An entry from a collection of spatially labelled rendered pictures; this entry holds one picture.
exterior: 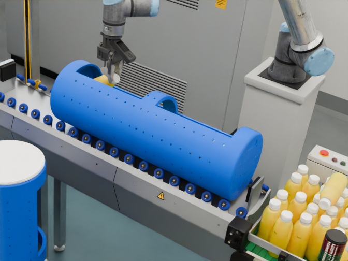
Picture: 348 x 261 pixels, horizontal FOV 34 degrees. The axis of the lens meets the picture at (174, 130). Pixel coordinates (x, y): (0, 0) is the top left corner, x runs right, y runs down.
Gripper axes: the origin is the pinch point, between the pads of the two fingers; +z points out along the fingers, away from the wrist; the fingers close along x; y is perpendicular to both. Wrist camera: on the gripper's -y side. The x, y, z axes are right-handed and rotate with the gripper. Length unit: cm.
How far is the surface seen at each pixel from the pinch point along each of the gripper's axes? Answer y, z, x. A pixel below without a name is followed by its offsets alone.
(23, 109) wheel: 42, 26, 12
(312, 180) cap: -87, 16, -11
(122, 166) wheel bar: -15.4, 30.6, 12.4
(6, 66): 62, 15, 2
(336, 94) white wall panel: -32, 109, -279
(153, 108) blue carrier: -24.4, 1.2, 7.2
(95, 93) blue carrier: 1.8, 3.3, 10.5
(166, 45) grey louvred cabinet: 68, 54, -152
